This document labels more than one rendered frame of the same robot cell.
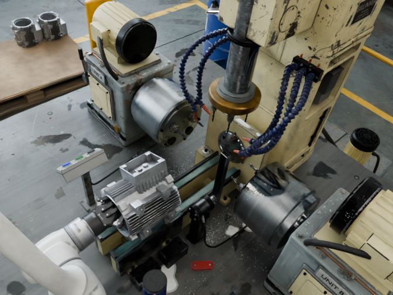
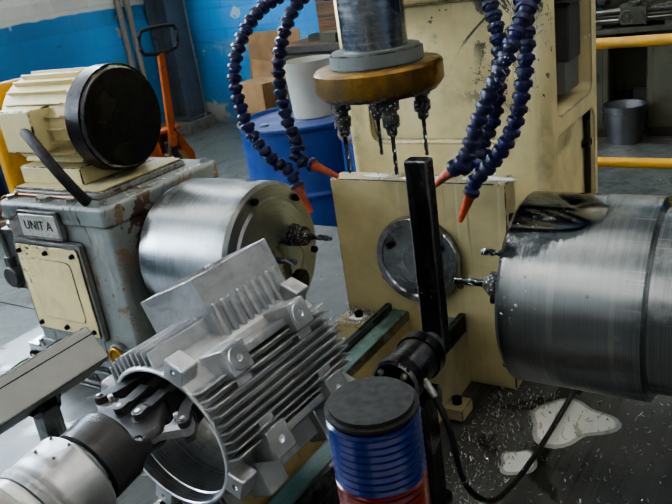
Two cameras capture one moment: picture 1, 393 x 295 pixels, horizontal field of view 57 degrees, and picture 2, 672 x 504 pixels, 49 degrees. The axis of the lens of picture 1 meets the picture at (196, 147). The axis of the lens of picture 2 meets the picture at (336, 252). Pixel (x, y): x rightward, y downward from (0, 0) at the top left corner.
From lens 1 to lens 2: 63 cm
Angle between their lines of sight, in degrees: 26
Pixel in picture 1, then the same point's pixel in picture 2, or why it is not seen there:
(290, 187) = (615, 199)
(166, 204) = (311, 352)
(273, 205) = (600, 246)
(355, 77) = not seen: hidden behind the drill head
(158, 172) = (257, 273)
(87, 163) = (47, 365)
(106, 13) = (32, 84)
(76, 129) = not seen: hidden behind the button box
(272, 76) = (444, 49)
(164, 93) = (211, 189)
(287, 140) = (541, 182)
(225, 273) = not seen: outside the picture
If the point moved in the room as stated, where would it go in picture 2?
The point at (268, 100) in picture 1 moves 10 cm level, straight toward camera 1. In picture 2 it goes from (457, 115) to (464, 129)
